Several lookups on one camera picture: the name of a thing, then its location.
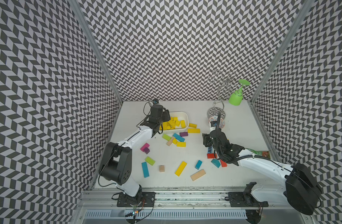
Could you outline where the green snack bag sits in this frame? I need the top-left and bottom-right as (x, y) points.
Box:
(248, 149), (271, 159)

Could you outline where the small teal block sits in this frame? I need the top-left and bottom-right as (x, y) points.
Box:
(195, 160), (203, 170)

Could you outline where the light green block front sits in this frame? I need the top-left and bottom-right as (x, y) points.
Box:
(145, 156), (156, 166)

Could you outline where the light green block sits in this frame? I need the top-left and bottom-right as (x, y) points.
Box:
(162, 134), (171, 141)
(145, 156), (156, 166)

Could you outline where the long yellow bar block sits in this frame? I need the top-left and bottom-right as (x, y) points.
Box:
(187, 128), (200, 133)

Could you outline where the magenta block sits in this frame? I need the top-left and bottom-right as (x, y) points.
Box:
(140, 143), (149, 152)

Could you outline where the long teal block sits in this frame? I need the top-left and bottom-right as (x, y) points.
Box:
(142, 162), (149, 178)

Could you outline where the light green block back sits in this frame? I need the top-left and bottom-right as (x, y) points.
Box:
(162, 134), (171, 141)

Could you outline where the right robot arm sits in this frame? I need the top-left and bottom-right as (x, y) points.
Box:
(202, 128), (322, 215)

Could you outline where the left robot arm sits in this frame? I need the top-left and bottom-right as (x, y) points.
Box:
(99, 104), (171, 200)

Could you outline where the short yellow block back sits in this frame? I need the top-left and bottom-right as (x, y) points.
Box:
(189, 123), (197, 128)

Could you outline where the green plastic goblet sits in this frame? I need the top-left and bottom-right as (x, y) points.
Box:
(228, 79), (250, 106)

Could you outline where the red flat block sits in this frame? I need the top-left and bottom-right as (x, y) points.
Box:
(207, 153), (217, 159)

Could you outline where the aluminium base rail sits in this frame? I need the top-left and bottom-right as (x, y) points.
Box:
(75, 187), (309, 209)

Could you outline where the white plastic tray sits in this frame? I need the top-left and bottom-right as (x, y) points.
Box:
(159, 112), (190, 133)

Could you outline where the teal wedge block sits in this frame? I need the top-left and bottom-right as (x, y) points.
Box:
(211, 159), (221, 168)

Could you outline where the natural wood block back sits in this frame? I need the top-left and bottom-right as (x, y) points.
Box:
(166, 137), (175, 146)

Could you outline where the yellow block middle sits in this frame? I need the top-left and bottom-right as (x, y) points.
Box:
(177, 142), (186, 147)

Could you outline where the long natural wood block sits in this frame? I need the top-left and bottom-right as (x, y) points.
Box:
(191, 169), (206, 181)

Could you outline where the metal wire cup rack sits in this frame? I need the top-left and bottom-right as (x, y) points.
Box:
(207, 70), (236, 119)

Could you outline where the long yellow block front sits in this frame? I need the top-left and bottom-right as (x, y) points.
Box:
(175, 161), (187, 176)

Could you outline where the red upright block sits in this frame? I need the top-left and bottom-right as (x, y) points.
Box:
(220, 160), (228, 168)

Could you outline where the teal block back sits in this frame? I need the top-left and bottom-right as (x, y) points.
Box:
(173, 133), (185, 142)

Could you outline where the purple flat block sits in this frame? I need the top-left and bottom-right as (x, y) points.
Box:
(179, 132), (188, 137)

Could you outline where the small natural wood cube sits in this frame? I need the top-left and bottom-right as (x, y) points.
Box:
(159, 165), (165, 172)

